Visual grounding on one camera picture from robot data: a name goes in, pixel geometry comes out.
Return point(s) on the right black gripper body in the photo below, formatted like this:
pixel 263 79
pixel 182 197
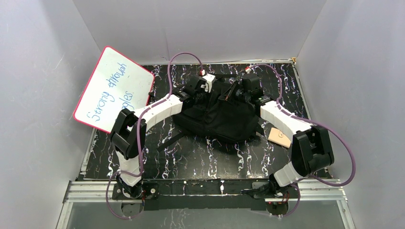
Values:
pixel 239 93

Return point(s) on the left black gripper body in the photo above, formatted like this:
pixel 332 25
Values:
pixel 214 84

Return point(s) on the black student backpack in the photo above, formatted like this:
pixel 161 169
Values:
pixel 220 116

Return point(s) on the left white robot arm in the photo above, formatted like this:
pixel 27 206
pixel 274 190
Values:
pixel 129 130

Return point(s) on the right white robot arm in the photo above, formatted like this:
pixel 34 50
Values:
pixel 310 144

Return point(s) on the beige snap wallet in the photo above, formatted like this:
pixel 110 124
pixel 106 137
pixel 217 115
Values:
pixel 277 137

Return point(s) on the pink-framed whiteboard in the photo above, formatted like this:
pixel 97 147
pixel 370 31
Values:
pixel 116 83

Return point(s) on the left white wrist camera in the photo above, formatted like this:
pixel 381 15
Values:
pixel 209 80

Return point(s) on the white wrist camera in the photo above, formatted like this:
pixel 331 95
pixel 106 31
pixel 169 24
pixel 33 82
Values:
pixel 250 69
pixel 209 80

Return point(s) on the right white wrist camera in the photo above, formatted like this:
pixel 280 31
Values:
pixel 250 69

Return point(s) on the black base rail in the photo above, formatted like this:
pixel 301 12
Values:
pixel 159 194

